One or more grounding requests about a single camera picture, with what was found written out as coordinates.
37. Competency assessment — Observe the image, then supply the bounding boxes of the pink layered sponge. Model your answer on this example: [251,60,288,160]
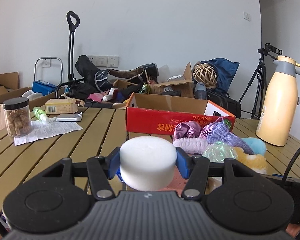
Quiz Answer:
[161,167,187,197]

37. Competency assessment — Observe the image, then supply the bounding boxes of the green translucent plastic bag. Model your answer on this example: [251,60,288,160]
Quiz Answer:
[202,141,237,163]

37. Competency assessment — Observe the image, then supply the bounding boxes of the white foam cylinder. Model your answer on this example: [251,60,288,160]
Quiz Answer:
[120,136,177,191]

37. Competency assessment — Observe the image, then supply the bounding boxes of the purple knit pouch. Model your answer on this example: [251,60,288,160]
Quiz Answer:
[199,116,255,155]

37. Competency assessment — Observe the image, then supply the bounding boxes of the white yellow plush toy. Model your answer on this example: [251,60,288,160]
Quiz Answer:
[208,147,268,192]

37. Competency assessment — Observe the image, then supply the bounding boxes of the purple satin cloth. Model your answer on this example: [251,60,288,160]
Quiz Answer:
[174,121,207,140]

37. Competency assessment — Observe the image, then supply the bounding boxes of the khaki folding camping table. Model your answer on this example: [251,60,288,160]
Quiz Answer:
[0,108,300,210]

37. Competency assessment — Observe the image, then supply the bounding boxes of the red cardboard tray box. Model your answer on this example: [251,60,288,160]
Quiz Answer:
[126,93,236,135]

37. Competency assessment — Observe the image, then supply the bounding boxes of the silver foil pouch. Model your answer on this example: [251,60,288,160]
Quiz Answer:
[55,112,83,122]

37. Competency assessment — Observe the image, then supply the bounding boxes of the open brown cardboard box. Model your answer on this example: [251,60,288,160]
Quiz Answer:
[150,63,194,98]

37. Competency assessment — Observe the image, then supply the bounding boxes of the yellow small carton box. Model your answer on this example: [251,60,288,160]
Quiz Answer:
[45,99,85,114]

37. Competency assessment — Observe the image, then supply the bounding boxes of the light blue plush toy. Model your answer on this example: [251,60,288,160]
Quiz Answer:
[242,137,267,156]

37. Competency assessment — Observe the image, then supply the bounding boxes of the white paper sheet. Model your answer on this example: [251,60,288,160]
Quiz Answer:
[14,121,83,146]

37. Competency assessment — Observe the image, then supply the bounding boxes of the black boot pile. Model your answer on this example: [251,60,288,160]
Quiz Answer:
[68,55,159,100]

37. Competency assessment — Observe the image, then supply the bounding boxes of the green small bottle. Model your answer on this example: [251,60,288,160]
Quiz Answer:
[32,107,50,124]

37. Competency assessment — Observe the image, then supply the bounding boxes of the woven rattan ball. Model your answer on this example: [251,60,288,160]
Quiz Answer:
[192,62,218,89]

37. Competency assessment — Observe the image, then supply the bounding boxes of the blue fabric bag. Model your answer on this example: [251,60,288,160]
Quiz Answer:
[200,57,239,97]

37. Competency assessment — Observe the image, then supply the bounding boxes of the cream thermos jug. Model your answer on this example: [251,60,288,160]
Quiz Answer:
[256,56,300,147]

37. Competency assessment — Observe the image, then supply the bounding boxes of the clear jar with snacks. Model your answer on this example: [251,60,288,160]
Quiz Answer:
[2,97,32,137]

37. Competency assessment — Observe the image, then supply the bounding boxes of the large open cardboard boxes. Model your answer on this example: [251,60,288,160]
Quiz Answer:
[0,71,65,138]

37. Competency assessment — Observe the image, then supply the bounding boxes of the wall power sockets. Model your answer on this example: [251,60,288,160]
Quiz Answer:
[88,55,120,68]

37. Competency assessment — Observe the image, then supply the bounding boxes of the blue box with metal frame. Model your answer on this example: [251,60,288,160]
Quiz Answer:
[32,57,63,96]

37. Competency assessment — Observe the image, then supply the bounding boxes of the camera on tripod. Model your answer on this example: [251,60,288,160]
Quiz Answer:
[239,43,283,119]

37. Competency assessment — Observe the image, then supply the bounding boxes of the black cart handle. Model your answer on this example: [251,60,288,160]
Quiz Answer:
[66,11,80,81]

